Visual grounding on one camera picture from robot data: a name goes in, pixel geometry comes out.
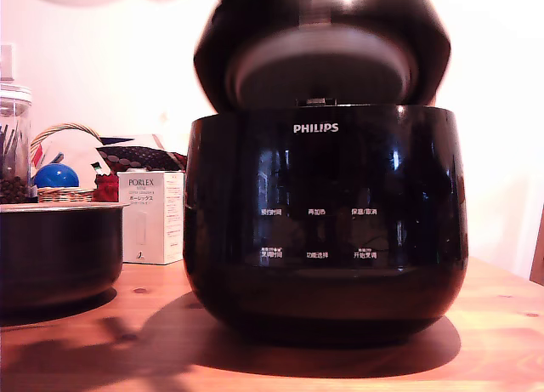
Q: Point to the black rice cooker lid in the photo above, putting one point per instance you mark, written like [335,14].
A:
[319,64]

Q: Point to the black Philips rice cooker body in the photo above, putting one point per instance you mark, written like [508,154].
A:
[327,188]

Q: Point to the dark patterned fabric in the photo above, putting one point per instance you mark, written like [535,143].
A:
[144,157]

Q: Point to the white Porlex box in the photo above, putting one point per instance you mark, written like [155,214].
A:
[144,222]

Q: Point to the red fabric pouch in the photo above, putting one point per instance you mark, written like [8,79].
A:
[106,189]

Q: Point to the white printed cloth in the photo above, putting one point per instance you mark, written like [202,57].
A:
[72,147]

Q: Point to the woven wicker basket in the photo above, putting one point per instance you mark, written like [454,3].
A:
[64,194]

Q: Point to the blue ball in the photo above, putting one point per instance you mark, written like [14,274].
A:
[56,176]

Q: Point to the black inner cooking pot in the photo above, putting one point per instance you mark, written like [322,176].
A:
[55,251]

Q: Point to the clear glass storage jar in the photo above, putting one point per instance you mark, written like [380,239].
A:
[15,124]

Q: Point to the white wall switch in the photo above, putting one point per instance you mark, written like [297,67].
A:
[6,62]

